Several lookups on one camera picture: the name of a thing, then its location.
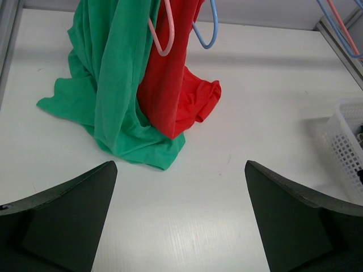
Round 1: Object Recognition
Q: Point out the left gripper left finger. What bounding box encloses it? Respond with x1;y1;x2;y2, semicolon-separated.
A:
1;161;117;271

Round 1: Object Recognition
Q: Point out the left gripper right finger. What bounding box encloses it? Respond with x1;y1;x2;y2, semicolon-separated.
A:
244;160;362;271

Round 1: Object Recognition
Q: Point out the red tank top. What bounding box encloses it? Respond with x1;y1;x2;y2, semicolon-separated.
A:
137;1;222;139

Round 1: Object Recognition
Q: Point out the pink hanger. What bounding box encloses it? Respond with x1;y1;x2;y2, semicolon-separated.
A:
327;0;362;60
148;0;175;57

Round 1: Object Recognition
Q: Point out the blue hanger with red top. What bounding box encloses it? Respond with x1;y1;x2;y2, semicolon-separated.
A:
192;0;220;50

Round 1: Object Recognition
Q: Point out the green tank top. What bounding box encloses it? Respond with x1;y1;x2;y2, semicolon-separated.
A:
37;1;185;170

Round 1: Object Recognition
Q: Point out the white plastic basket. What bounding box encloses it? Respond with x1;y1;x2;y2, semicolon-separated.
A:
322;98;362;205

